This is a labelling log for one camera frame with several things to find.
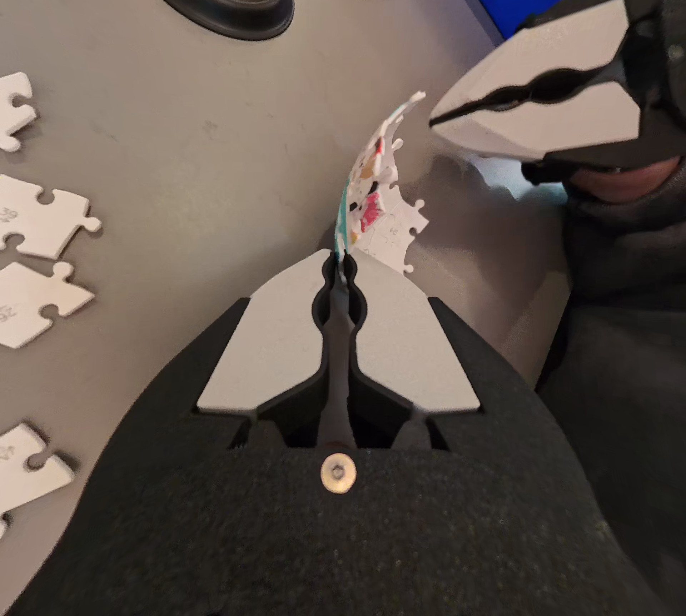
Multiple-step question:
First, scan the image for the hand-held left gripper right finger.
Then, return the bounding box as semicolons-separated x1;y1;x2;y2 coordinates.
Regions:
343;252;481;448

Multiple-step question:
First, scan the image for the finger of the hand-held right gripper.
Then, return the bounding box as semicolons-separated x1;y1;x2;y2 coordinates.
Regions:
430;0;631;119
429;81;643;162

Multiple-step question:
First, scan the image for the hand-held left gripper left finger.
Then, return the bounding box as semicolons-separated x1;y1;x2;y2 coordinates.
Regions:
196;248;344;448

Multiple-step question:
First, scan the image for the curved assembled puzzle section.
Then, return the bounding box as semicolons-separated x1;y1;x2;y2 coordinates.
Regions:
333;91;432;275

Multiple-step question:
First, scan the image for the spread of white puzzle pieces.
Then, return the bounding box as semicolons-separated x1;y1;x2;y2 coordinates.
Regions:
0;0;103;539

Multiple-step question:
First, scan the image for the person's right forearm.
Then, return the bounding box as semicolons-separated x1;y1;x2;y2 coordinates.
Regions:
562;160;686;311

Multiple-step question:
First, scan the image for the person's right hand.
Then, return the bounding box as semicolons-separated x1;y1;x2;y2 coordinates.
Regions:
568;155;684;203

